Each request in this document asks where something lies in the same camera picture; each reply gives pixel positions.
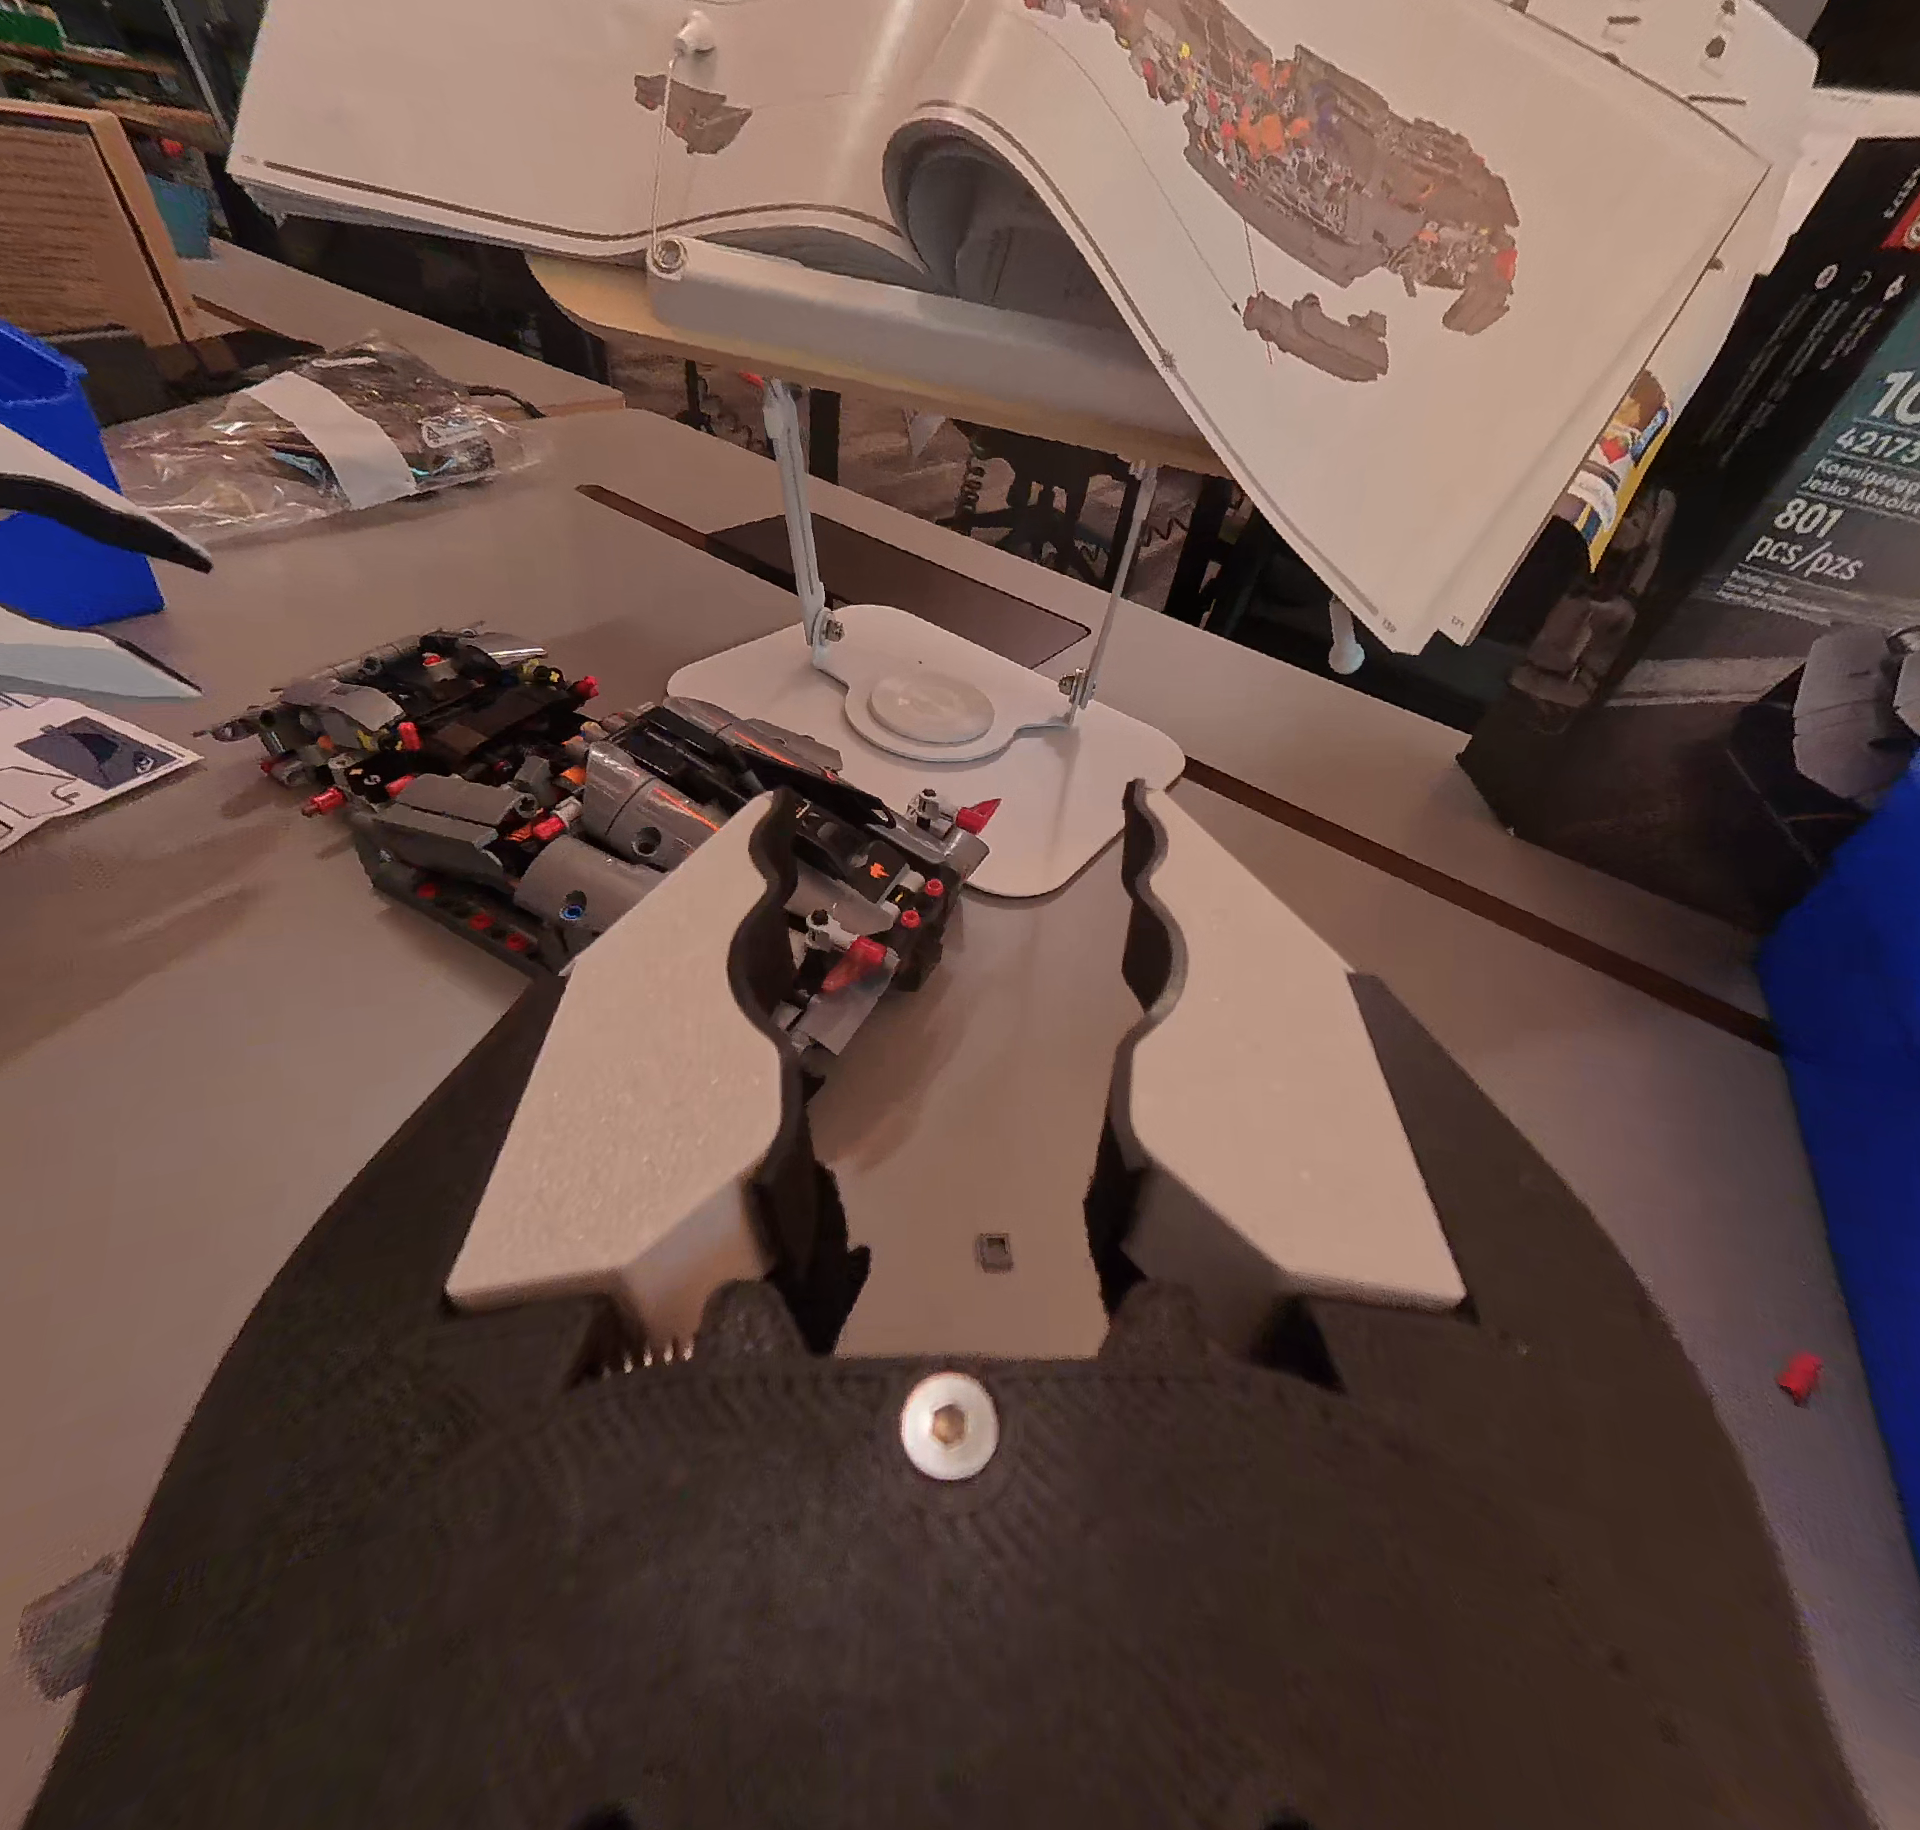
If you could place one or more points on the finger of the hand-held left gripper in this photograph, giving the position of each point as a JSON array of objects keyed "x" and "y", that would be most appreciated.
[
  {"x": 60, "y": 487},
  {"x": 60, "y": 661}
]

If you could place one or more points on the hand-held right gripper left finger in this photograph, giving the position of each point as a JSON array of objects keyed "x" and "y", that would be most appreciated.
[{"x": 631, "y": 1110}]

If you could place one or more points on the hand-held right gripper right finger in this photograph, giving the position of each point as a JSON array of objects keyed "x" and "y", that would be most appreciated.
[{"x": 1275, "y": 1110}]

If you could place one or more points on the grey black lego car model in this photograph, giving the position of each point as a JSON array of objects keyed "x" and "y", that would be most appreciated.
[{"x": 631, "y": 810}]

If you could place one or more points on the lego sticker sheet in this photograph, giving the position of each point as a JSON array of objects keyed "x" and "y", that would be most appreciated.
[{"x": 75, "y": 781}]

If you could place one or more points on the small dark lego piece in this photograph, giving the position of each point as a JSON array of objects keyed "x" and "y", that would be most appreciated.
[{"x": 993, "y": 1249}]

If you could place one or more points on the red lego pin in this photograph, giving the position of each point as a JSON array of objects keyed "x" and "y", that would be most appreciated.
[{"x": 1800, "y": 1376}]

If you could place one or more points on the black lego set box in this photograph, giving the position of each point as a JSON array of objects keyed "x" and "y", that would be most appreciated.
[{"x": 1725, "y": 630}]

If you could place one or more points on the lego instruction booklet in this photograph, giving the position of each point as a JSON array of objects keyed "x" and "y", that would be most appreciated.
[{"x": 601, "y": 60}]

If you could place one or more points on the light grey lego tube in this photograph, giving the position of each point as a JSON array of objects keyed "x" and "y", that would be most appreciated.
[{"x": 67, "y": 1620}]

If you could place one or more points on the blue plastic bin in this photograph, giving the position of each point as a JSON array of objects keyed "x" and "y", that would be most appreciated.
[
  {"x": 1852, "y": 1110},
  {"x": 75, "y": 405}
]

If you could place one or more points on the clear plastic parts bag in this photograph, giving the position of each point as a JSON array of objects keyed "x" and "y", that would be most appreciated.
[{"x": 226, "y": 450}]

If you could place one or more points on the brown cardboard box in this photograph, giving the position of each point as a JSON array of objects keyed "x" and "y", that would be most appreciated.
[{"x": 75, "y": 226}]

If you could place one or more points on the white book stand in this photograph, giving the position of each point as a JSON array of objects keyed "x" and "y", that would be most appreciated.
[{"x": 931, "y": 750}]

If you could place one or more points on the cluttered storage shelf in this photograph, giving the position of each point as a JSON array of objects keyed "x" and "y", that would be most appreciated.
[{"x": 90, "y": 0}]

